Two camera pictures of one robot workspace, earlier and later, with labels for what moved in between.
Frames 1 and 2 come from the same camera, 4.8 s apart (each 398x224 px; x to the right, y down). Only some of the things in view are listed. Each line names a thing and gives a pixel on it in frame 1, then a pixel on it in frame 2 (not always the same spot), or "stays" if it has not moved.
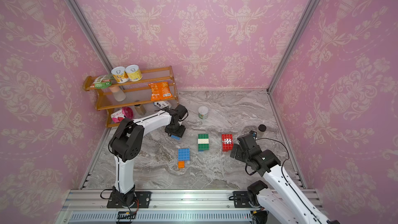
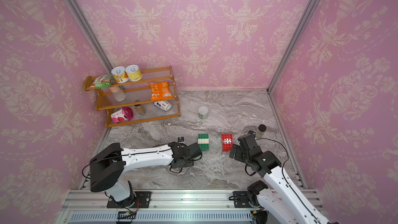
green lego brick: [203, 136] stays
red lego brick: [227, 142] stays
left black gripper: [180, 133] to [192, 163]
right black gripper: [233, 152] stays
